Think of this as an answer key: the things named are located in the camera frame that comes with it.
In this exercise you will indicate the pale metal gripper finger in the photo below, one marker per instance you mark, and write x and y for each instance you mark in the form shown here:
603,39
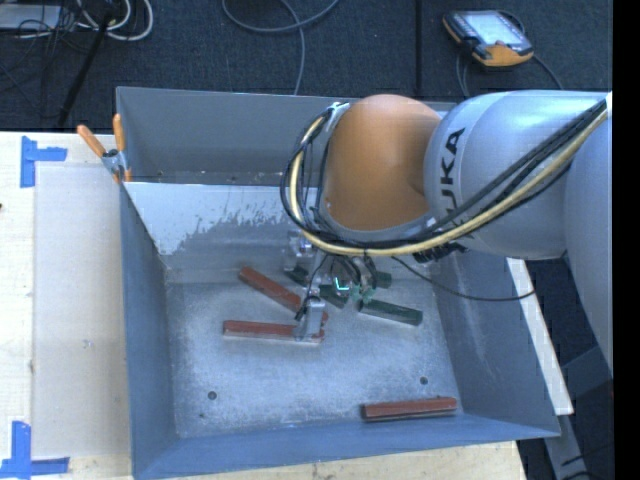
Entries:
318,321
306,324

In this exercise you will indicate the red-brown flat block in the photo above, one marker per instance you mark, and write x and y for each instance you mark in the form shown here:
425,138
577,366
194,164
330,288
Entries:
272,289
260,328
410,408

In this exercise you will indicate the grey metal bin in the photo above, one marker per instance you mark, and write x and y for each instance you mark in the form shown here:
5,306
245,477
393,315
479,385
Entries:
280,378

